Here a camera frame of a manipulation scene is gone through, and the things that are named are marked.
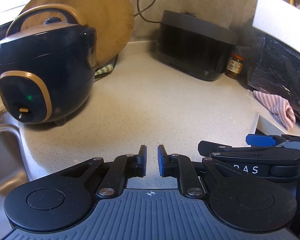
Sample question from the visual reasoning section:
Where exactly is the round wooden cutting board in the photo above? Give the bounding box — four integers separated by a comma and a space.
22, 0, 134, 66

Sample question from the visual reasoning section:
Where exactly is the black rectangular appliance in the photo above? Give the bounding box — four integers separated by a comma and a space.
156, 10, 238, 81

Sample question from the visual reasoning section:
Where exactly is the stainless steel sink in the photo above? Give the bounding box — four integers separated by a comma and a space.
0, 124, 29, 239

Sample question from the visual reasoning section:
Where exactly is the green white woven cloth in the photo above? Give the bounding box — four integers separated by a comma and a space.
95, 63, 114, 78

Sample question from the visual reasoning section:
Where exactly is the pink striped cloth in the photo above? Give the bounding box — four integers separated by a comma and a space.
253, 90, 296, 131

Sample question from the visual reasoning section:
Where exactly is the black power cable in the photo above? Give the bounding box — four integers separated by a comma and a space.
136, 0, 166, 23

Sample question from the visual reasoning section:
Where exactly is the black glossy bag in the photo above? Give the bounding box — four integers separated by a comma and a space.
248, 35, 300, 119

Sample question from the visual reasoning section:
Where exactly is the glass sauce jar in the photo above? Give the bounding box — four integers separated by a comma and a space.
225, 52, 244, 79

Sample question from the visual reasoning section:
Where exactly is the navy and gold rice cooker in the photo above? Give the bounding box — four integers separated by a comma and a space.
0, 4, 96, 125

